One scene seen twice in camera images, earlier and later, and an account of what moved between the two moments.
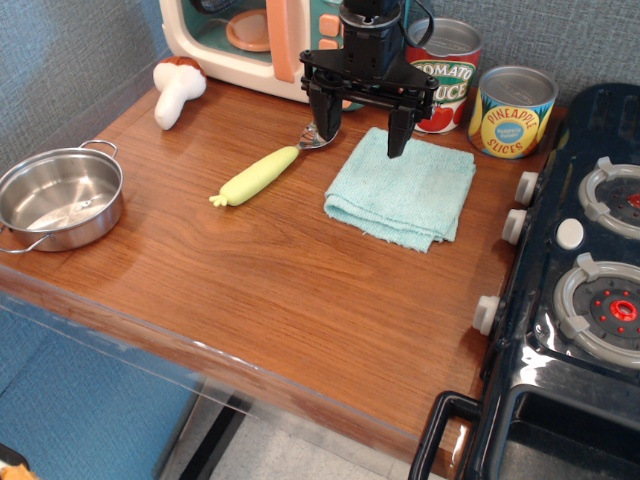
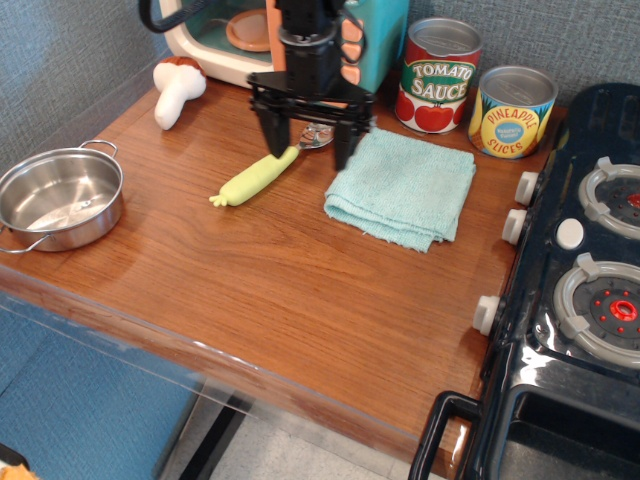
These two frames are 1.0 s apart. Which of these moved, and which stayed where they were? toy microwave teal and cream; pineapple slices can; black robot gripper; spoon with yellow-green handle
Moved: black robot gripper
Stayed: toy microwave teal and cream; spoon with yellow-green handle; pineapple slices can
